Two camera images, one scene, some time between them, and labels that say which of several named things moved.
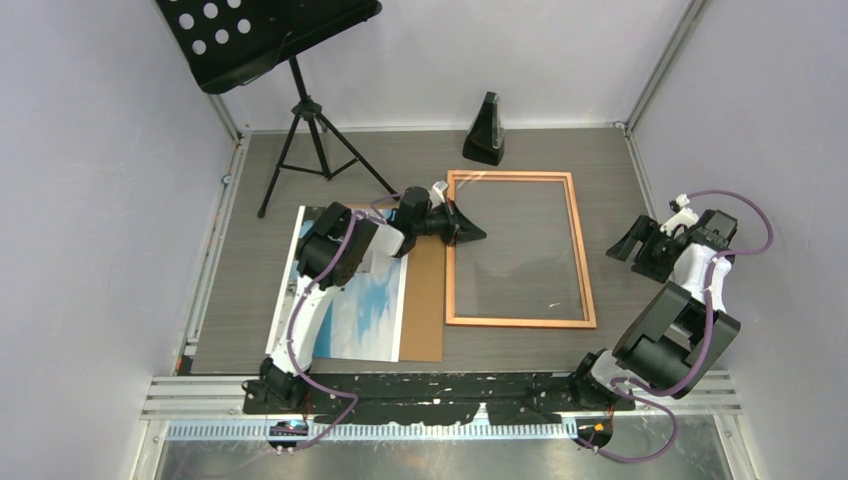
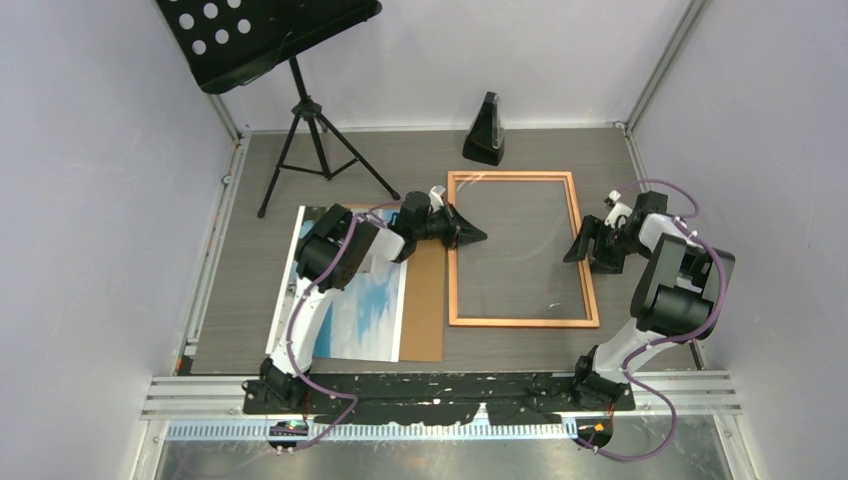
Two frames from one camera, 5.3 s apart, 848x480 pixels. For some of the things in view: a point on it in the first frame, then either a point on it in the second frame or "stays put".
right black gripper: (647, 231) -> (594, 228)
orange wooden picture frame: (588, 321) stays put
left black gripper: (458, 229) stays put
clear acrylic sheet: (526, 265) stays put
